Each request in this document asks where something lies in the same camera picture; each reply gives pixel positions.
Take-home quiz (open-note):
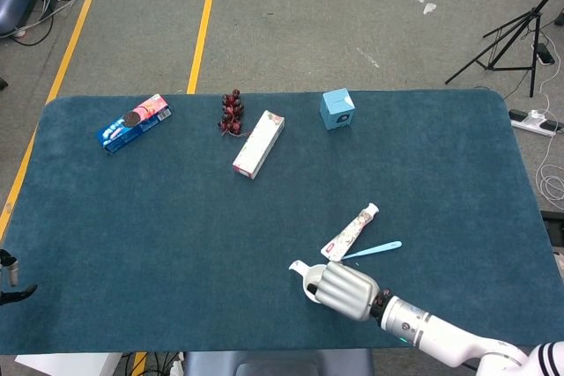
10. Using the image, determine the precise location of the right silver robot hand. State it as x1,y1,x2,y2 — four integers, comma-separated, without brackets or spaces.
308,261,382,322

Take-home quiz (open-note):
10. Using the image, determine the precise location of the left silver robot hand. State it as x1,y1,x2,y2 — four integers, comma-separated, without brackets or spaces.
0,248,39,306

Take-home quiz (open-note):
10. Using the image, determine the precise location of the white cup with handle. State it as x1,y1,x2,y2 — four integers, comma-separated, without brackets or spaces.
288,260,330,305

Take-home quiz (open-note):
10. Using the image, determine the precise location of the light blue toothbrush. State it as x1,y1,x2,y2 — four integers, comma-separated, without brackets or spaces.
341,240,403,261

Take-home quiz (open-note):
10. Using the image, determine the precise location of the white pink toothpaste tube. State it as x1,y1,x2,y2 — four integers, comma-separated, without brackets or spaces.
320,202,380,267

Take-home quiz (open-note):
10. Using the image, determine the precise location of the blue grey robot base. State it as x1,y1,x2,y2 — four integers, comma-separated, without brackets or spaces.
182,349,375,376

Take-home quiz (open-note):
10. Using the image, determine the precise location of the white pink toothpaste box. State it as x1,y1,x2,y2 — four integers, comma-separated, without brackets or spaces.
232,109,286,181

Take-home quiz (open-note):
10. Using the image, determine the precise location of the blue table mat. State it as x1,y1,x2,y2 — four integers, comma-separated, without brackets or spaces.
0,88,560,356

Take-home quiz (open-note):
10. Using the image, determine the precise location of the light blue carton box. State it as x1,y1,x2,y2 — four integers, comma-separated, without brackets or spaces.
319,88,356,131

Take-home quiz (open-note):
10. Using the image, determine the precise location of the blue cookie box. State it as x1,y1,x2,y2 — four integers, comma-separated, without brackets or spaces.
95,93,173,155

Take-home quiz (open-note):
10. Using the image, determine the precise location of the red grape bunch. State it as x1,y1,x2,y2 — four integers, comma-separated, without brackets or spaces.
217,88,246,137

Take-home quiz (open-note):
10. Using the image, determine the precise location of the white power strip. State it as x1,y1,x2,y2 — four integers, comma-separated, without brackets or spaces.
508,107,564,137

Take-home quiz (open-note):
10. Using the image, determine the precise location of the black power adapter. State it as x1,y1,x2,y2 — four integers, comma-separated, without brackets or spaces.
534,42,557,65

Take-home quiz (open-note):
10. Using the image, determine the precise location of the black tripod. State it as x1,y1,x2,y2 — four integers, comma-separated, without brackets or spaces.
444,0,564,99

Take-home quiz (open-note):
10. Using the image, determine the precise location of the white coiled cable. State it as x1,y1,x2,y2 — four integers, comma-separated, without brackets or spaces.
534,131,564,202

